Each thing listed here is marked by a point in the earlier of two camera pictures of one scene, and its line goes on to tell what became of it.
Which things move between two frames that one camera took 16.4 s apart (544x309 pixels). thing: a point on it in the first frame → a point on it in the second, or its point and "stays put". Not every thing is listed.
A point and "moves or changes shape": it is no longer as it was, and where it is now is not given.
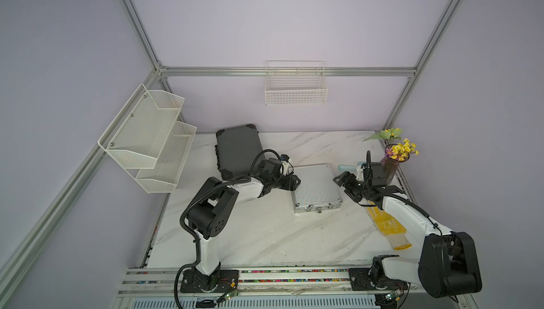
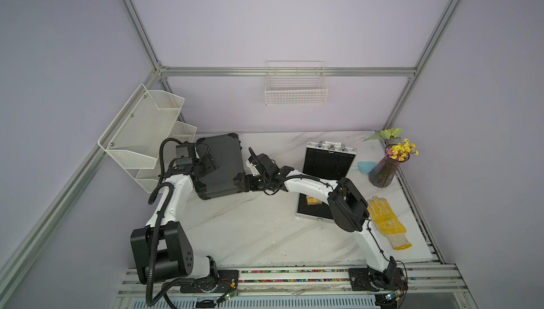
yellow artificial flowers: x=400 y=150 stays put
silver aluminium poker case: x=317 y=191 moves or changes shape
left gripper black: x=290 y=183 → x=209 y=163
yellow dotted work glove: x=388 y=225 stays put
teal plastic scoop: x=350 y=167 → x=366 y=167
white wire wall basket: x=292 y=83 stays put
